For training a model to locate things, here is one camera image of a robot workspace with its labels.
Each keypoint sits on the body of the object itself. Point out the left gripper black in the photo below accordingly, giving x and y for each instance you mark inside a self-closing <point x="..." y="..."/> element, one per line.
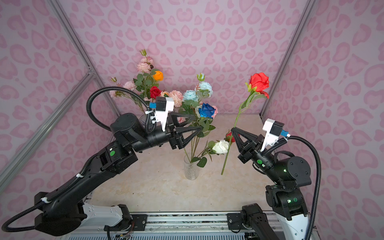
<point x="172" y="135"/>

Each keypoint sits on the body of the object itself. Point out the orange rose stem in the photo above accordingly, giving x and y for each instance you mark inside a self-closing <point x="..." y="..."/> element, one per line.
<point x="145" y="81"/>

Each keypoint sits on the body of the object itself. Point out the blue rose stem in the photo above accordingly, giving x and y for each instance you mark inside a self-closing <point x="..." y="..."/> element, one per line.
<point x="204" y="119"/>

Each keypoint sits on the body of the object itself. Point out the teal peony branch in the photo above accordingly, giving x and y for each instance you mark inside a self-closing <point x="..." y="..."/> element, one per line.
<point x="195" y="97"/>

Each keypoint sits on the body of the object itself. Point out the white rose stem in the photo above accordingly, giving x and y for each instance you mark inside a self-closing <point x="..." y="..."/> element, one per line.
<point x="212" y="148"/>

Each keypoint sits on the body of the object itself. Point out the pink rose stem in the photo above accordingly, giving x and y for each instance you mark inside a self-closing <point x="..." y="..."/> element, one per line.
<point x="215" y="112"/>

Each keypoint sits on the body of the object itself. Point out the large red rose stem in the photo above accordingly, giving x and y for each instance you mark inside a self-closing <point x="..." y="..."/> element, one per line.
<point x="154" y="93"/>
<point x="256" y="87"/>

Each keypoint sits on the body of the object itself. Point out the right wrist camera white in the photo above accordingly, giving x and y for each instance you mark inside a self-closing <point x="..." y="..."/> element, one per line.
<point x="274" y="130"/>

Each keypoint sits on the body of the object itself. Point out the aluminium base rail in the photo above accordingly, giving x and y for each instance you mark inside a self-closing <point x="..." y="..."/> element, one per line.
<point x="175" y="226"/>

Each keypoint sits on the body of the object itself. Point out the diagonal aluminium frame strut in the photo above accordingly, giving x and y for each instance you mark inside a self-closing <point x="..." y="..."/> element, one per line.
<point x="27" y="149"/>

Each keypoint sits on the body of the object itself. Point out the small mixed roses spray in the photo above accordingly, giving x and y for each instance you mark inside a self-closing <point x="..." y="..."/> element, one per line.
<point x="181" y="120"/>

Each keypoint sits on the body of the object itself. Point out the left aluminium frame strut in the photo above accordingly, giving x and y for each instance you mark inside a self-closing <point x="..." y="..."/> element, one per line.
<point x="87" y="60"/>

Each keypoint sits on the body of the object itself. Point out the small pink peony sprig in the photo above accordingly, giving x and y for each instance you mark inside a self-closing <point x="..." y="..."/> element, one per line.
<point x="146" y="63"/>

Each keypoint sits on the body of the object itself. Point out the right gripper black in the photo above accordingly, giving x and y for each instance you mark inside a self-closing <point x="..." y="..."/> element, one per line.
<point x="253" y="152"/>

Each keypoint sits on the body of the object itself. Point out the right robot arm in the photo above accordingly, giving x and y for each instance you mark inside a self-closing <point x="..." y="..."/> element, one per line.
<point x="288" y="173"/>

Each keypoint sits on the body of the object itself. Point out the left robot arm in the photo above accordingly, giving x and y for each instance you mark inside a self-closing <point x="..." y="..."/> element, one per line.
<point x="62" y="211"/>

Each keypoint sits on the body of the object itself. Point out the right aluminium frame strut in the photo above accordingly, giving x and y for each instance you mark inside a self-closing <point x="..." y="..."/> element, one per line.
<point x="308" y="11"/>

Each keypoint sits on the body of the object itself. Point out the clear glass cylinder vase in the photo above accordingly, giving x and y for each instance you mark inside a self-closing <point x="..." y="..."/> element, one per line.
<point x="191" y="170"/>

